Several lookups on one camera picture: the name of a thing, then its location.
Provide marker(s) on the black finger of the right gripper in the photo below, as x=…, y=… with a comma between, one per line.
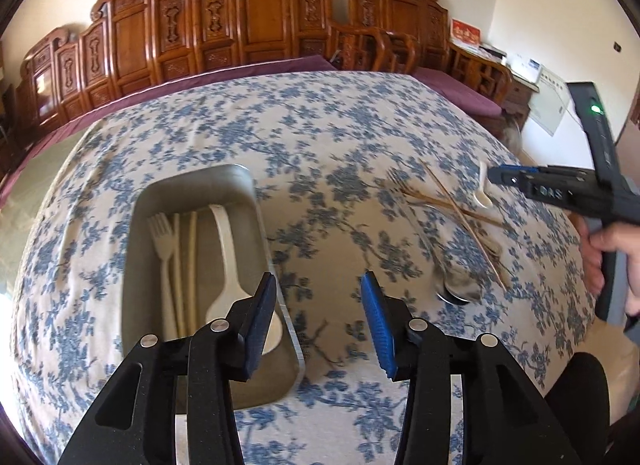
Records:
x=508, y=174

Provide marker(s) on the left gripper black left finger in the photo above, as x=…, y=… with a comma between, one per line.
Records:
x=132, y=419

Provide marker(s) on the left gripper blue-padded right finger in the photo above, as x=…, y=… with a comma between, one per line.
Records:
x=505, y=420

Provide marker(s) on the small white plastic spoon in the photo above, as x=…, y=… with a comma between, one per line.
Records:
x=480, y=195

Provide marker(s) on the brown wooden chopstick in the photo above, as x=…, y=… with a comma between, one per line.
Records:
x=417, y=197
x=488, y=251

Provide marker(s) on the metal spoon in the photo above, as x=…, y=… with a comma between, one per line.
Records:
x=456, y=286

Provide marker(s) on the metal fork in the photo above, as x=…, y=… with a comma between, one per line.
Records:
x=431, y=220

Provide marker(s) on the person's right hand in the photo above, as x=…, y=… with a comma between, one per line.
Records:
x=618, y=236

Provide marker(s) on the white paper sheet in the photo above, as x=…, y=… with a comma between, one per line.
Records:
x=549, y=104

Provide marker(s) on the grey metal utensil tray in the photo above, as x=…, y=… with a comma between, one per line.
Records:
x=205, y=208

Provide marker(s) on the red card on shelf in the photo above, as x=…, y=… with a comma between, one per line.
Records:
x=465, y=34

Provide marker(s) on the blue floral tablecloth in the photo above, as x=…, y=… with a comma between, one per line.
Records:
x=318, y=146

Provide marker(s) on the cream plastic spoon in tray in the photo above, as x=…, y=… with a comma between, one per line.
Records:
x=233, y=258

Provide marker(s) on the cream plastic chopstick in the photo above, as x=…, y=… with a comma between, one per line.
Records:
x=191, y=300
x=176, y=274

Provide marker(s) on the cream plastic fork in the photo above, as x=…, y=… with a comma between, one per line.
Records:
x=163, y=241

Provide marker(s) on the carved wooden armchair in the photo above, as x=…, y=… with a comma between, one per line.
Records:
x=372, y=49

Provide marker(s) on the carved wooden bench back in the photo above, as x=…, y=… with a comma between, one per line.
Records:
x=131, y=45

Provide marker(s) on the purple bench cushion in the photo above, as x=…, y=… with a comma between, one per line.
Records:
x=468, y=100

